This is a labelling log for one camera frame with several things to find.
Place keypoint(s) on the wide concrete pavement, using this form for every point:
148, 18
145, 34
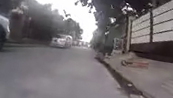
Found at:
160, 82

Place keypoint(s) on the large overhanging tree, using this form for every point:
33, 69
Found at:
106, 7

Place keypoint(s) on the brown flat object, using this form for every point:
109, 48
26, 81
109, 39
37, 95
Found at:
136, 63

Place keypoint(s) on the grey concrete road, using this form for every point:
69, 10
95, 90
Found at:
55, 80

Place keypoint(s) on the trees and hedge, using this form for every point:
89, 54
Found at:
42, 19

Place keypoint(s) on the white panelled wall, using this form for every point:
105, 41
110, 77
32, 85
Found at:
169, 26

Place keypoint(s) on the dark roadside gutter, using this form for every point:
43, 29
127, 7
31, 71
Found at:
128, 87

